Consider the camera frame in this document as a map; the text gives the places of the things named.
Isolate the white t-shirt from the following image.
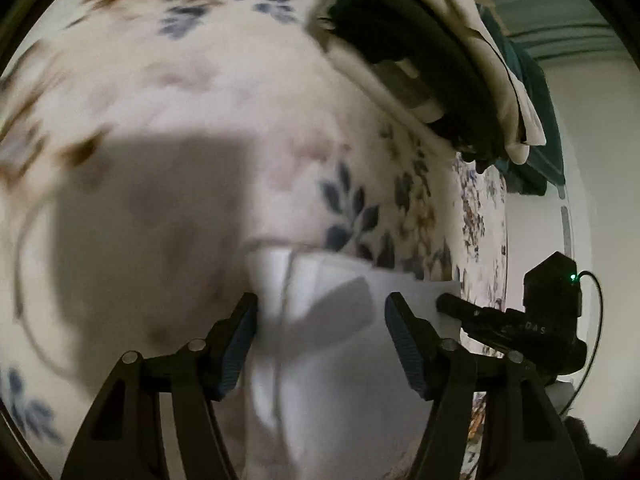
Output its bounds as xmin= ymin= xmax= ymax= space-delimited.
xmin=243 ymin=246 xmax=460 ymax=479

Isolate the white headboard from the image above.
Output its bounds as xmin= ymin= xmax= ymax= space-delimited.
xmin=506 ymin=155 xmax=596 ymax=308

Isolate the dark green blanket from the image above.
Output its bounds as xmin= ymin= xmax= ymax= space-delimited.
xmin=477 ymin=4 xmax=565 ymax=196

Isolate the floral bed sheet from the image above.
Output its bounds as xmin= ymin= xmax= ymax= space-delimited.
xmin=1 ymin=0 xmax=506 ymax=479

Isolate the folded black garment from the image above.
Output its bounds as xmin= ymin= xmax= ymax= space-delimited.
xmin=328 ymin=0 xmax=506 ymax=170

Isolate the green curtain right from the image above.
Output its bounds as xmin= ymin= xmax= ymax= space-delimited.
xmin=475 ymin=0 xmax=628 ymax=62

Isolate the folded beige garment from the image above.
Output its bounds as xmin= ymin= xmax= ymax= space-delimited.
xmin=314 ymin=0 xmax=528 ymax=164

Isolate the black cable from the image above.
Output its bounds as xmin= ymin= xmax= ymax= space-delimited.
xmin=560 ymin=268 xmax=606 ymax=418

